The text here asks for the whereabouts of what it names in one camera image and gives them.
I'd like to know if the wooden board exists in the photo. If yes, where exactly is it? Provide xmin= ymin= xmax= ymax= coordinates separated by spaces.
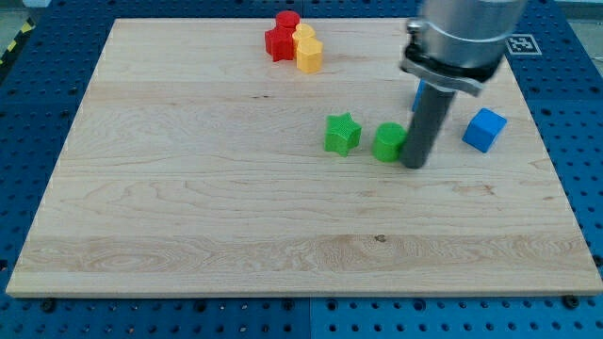
xmin=7 ymin=19 xmax=602 ymax=298

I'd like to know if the grey cylindrical pointer rod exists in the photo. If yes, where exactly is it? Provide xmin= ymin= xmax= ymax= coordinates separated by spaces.
xmin=399 ymin=82 xmax=456 ymax=169

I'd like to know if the white fiducial marker tag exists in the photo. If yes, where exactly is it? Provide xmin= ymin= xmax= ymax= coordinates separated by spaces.
xmin=506 ymin=34 xmax=542 ymax=56

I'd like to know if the blue block behind rod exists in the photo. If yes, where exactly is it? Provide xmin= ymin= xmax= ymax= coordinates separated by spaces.
xmin=411 ymin=79 xmax=425 ymax=112

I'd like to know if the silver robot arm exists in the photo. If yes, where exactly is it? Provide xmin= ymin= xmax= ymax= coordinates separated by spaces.
xmin=399 ymin=0 xmax=527 ymax=96

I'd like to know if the yellow cylinder block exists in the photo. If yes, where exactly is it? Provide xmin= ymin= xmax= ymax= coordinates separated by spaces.
xmin=292 ymin=24 xmax=316 ymax=48

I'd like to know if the green cylinder block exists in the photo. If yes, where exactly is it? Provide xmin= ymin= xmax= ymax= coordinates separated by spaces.
xmin=372 ymin=122 xmax=407 ymax=162

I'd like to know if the blue cube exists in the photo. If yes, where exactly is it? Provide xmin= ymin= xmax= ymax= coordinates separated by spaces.
xmin=463 ymin=108 xmax=508 ymax=153

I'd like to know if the yellow hexagon block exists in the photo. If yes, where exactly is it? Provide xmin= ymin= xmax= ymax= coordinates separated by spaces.
xmin=296 ymin=38 xmax=323 ymax=73

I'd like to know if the yellow black hazard tape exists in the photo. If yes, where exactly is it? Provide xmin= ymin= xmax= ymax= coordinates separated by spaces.
xmin=1 ymin=17 xmax=36 ymax=67

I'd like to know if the red cylinder block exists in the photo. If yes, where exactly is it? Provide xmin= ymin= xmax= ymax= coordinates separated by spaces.
xmin=275 ymin=10 xmax=301 ymax=30

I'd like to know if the green star block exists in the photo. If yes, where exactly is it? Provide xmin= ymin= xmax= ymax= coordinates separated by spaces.
xmin=323 ymin=112 xmax=362 ymax=157

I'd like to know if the red star block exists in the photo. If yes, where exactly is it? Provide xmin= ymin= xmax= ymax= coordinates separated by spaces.
xmin=264 ymin=26 xmax=295 ymax=62

